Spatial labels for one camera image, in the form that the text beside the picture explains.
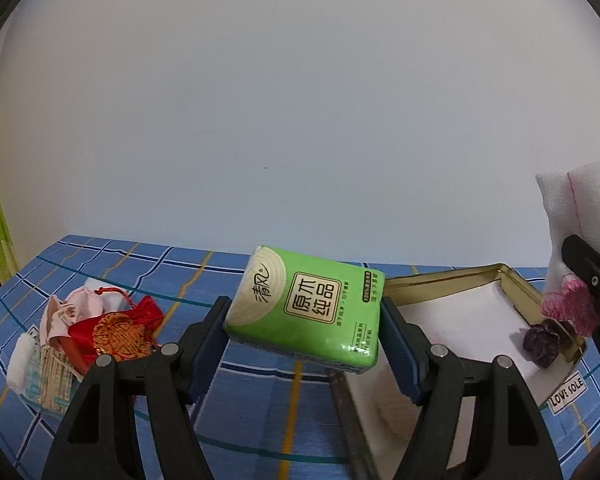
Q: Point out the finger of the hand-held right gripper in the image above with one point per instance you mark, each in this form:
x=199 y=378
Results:
x=587 y=265

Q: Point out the white sponge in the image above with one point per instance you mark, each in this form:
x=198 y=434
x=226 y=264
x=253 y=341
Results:
x=19 y=362

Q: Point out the cotton swab bag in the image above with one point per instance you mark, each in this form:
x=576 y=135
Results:
x=52 y=380

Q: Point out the white handkerchief pink embroidery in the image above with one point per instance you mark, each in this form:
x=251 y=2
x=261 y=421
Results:
x=587 y=200

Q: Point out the blue plaid blanket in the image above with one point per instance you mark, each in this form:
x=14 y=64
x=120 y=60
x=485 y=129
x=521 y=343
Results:
x=290 y=410

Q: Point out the gold tin box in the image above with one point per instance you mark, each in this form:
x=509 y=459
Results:
x=525 y=295

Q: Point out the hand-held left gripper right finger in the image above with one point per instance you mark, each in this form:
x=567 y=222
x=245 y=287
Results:
x=401 y=355

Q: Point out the red pouch gold pattern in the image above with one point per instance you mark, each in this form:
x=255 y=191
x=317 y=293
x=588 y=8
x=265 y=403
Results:
x=117 y=335

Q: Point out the dark purple fabric flower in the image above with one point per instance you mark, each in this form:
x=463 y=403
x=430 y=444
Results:
x=544 y=342

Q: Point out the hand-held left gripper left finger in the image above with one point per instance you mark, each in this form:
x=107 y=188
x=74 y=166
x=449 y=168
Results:
x=207 y=360

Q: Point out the green tissue pack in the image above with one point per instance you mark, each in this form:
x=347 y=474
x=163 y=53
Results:
x=305 y=305

